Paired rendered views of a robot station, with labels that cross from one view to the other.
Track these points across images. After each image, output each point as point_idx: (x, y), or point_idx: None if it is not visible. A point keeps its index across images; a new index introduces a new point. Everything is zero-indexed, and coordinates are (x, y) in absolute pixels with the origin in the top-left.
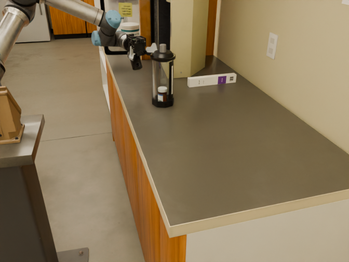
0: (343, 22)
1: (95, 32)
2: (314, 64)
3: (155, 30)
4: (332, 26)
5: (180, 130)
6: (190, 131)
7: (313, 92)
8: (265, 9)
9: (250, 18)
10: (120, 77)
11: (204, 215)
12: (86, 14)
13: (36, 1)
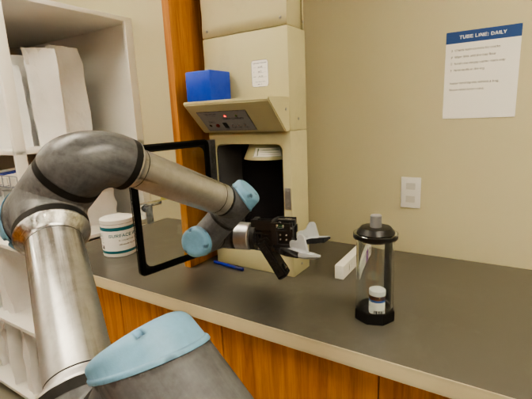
0: None
1: (200, 229)
2: (510, 196)
3: None
4: (530, 150)
5: (492, 343)
6: (499, 336)
7: (518, 230)
8: (381, 151)
9: (347, 168)
10: (222, 305)
11: None
12: (214, 195)
13: (122, 184)
